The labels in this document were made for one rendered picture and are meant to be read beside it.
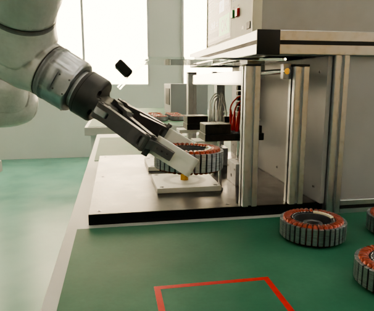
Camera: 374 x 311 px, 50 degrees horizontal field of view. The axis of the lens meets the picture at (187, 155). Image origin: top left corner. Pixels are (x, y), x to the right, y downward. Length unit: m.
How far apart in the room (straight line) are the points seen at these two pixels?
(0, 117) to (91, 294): 0.97
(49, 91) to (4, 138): 5.26
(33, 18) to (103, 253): 0.36
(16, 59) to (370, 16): 0.74
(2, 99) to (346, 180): 1.03
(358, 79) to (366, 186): 0.22
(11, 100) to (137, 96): 4.36
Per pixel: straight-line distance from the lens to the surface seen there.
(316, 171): 0.89
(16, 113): 1.45
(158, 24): 5.77
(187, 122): 1.19
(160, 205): 0.83
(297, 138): 0.85
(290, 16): 0.94
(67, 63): 0.66
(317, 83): 0.89
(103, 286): 0.58
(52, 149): 5.81
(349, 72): 0.88
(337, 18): 0.99
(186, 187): 0.93
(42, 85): 0.66
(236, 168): 0.99
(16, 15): 0.62
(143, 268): 0.62
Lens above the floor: 1.02
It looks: 10 degrees down
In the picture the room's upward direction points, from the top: straight up
